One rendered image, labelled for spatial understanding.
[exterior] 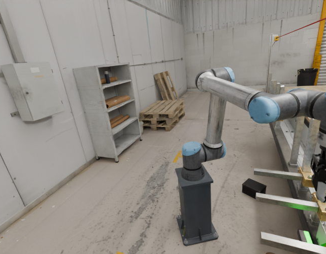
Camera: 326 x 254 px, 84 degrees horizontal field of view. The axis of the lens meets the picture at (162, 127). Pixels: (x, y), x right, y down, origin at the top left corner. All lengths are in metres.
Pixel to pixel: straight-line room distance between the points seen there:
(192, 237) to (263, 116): 1.42
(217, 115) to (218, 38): 7.34
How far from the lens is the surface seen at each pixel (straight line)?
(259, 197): 1.06
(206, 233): 1.90
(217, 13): 8.67
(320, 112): 0.73
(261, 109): 0.67
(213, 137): 1.39
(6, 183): 2.65
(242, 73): 8.51
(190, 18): 8.83
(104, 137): 3.08
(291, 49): 8.65
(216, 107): 1.26
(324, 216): 1.09
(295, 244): 0.89
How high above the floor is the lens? 1.52
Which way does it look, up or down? 20 degrees down
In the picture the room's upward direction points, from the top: 7 degrees counter-clockwise
